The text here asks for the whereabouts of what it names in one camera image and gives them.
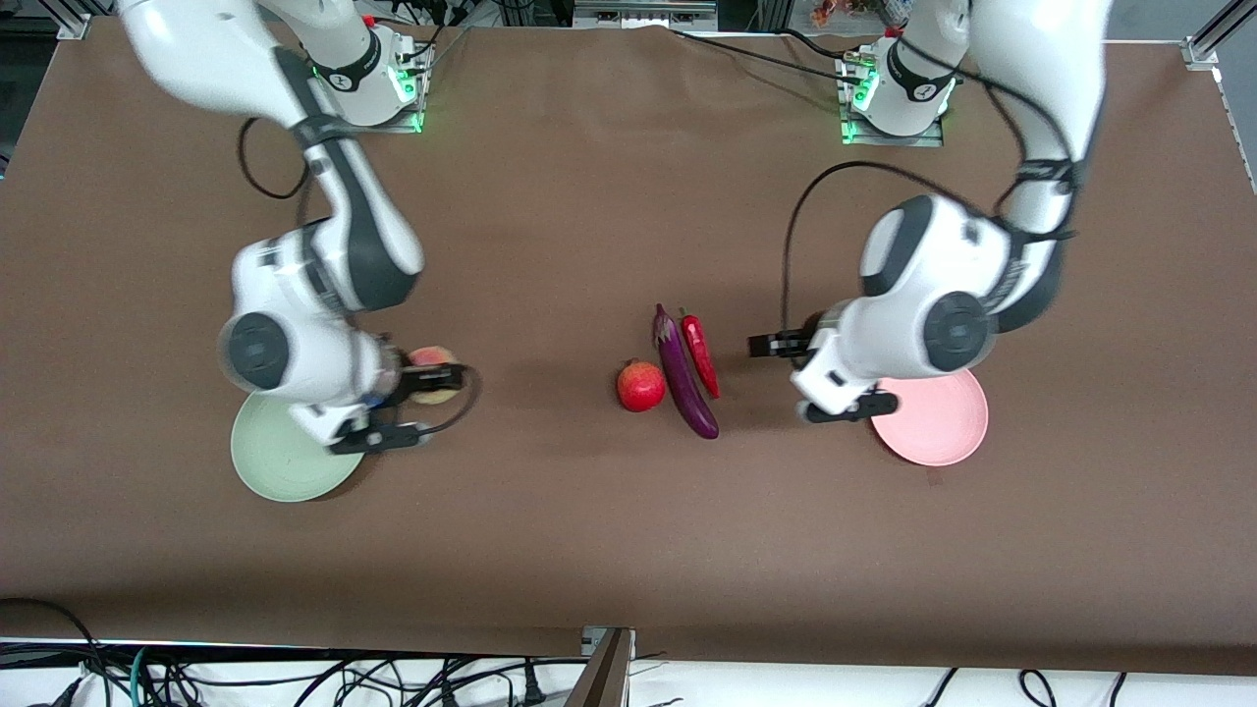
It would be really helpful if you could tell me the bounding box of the yellow-pink peach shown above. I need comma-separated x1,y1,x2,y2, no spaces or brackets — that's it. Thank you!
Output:
407,345,463,407

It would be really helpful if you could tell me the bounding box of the black looped cable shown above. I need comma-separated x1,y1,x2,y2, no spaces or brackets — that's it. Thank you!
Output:
0,597,112,707

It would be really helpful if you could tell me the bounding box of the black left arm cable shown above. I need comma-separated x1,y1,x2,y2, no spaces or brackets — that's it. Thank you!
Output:
782,59,1081,337

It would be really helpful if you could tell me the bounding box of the red chili pepper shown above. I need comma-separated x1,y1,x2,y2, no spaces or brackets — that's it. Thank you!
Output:
681,312,722,400

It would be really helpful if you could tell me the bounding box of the pink plate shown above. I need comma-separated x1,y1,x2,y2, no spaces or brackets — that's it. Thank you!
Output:
870,367,990,467

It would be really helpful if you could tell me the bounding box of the purple eggplant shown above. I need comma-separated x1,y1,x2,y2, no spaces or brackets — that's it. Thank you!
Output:
653,303,721,441

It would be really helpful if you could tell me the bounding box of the colourful toy food pile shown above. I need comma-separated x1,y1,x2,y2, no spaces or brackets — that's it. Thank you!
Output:
810,0,890,28

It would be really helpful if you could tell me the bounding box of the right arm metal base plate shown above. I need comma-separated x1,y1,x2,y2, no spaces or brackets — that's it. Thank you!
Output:
321,98,426,135

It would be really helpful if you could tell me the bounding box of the black cable on cloth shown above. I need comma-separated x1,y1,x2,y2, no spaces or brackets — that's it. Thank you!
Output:
671,27,870,87

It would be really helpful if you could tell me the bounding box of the aluminium profile post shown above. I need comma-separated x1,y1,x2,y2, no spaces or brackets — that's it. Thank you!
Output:
565,626,636,707

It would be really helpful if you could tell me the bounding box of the brown table cloth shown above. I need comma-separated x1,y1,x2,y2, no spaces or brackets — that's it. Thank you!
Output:
0,20,1257,679

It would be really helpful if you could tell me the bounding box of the pale green plate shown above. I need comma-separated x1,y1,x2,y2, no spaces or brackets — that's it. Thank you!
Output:
230,392,365,504

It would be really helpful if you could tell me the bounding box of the red pomegranate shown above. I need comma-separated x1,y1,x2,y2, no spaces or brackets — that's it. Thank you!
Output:
616,359,668,413

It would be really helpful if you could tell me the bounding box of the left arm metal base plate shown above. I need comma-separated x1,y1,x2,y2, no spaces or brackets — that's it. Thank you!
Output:
841,116,946,149

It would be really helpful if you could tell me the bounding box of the aluminium frame rail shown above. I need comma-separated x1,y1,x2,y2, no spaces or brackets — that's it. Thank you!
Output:
39,0,95,41
1182,0,1257,73

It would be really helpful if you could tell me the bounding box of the grey metal box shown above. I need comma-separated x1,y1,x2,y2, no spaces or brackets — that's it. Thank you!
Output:
573,0,719,31

